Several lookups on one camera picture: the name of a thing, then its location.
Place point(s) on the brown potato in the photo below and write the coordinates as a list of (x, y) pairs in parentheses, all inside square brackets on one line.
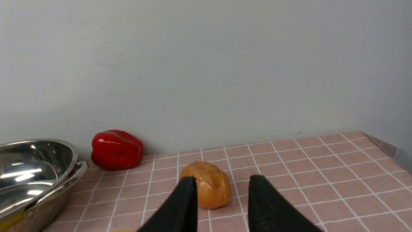
[(213, 187)]

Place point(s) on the pink checkered tablecloth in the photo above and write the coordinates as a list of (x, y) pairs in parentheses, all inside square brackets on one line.
[(341, 182)]

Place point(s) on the stainless steel pot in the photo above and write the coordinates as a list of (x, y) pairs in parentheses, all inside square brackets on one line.
[(36, 177)]

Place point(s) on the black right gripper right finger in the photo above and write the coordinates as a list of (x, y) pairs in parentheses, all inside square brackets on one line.
[(269, 211)]

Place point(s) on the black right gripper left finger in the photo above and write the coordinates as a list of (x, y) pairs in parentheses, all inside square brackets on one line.
[(179, 213)]

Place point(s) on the red bell pepper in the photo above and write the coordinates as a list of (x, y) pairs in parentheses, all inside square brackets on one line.
[(114, 150)]

